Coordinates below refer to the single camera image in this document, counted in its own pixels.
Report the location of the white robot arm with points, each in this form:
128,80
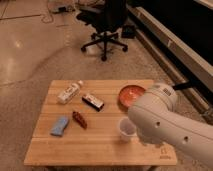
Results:
153,113

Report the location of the black and white box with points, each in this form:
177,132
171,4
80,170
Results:
93,101

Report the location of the orange bowl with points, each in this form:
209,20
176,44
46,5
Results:
129,94

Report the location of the white plastic bottle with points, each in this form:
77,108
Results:
66,95

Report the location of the brown snack packet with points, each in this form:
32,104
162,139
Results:
79,119

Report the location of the wooden table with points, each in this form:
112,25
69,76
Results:
98,144

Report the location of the blue sponge cloth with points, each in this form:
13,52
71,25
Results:
59,126

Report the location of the black office chair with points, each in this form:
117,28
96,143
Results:
106,19

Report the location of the long white bench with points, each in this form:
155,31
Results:
188,57

